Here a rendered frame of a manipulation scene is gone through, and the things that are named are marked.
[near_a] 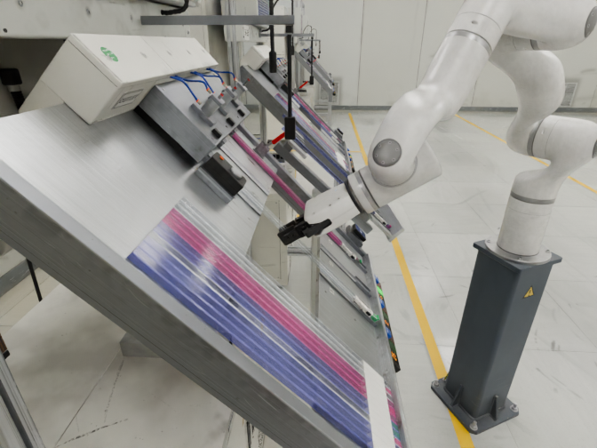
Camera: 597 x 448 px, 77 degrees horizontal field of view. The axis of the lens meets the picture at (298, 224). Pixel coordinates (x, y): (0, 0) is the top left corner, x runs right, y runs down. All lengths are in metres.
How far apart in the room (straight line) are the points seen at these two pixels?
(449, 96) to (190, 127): 0.45
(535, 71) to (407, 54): 7.55
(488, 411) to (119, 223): 1.54
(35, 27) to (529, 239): 1.26
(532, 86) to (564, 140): 0.21
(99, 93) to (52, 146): 0.10
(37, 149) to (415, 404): 1.55
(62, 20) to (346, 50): 7.91
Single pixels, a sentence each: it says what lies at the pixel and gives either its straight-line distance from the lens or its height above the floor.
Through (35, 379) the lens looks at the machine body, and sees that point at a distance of 1.09.
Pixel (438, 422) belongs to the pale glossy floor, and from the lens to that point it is 1.70.
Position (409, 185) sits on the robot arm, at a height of 1.07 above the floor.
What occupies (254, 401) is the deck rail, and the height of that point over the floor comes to 0.92.
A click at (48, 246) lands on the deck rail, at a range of 0.45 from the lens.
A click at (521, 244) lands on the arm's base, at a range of 1.34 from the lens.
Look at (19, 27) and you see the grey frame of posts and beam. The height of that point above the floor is 1.32.
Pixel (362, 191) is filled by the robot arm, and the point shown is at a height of 1.06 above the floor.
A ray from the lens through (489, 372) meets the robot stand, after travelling 1.57.
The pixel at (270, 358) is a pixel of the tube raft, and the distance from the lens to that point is 0.51.
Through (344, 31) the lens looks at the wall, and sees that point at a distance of 8.41.
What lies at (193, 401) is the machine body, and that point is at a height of 0.62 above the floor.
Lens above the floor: 1.30
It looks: 26 degrees down
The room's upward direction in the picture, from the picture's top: straight up
